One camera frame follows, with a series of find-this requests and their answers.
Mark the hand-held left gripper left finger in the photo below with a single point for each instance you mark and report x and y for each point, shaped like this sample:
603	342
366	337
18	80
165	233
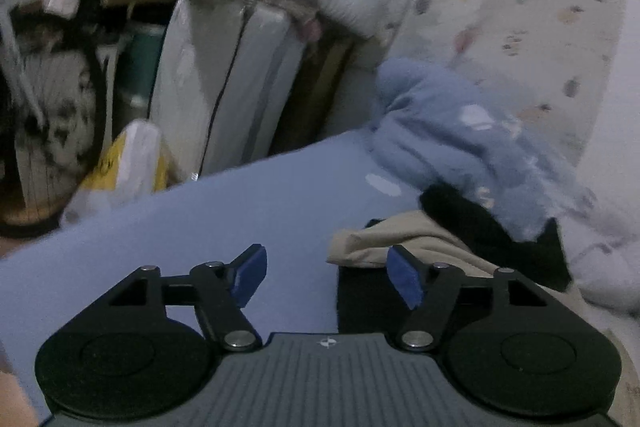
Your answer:
250	272

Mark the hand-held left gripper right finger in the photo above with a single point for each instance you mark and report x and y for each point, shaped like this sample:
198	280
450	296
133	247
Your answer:
405	279

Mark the beige pants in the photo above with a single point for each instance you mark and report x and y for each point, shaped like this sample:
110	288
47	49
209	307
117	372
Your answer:
400	232

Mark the large black garment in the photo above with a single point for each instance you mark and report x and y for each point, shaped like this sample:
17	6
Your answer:
480	227

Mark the blue printed duvet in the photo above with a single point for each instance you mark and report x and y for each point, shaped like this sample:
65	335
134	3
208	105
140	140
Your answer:
440	122

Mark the yellow plastic bag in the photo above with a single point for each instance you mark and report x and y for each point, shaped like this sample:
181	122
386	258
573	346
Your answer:
135	157

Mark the plastic wrapped white mattress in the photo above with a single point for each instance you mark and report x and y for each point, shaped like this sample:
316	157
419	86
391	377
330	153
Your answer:
200	82

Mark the teal storage bin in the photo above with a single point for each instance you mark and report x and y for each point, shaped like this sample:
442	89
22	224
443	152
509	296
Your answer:
140	57

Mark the pineapple print curtain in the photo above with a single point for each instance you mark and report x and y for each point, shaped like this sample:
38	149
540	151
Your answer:
525	7

